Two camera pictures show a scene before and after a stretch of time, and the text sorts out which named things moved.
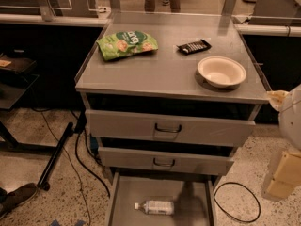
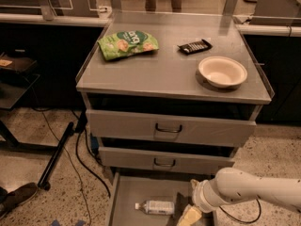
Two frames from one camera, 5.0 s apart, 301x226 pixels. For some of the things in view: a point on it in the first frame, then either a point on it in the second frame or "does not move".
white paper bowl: [220, 72] does not move
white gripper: [292, 118] -> [200, 194]
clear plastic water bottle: [156, 207] does not move
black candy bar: [194, 47] does not move
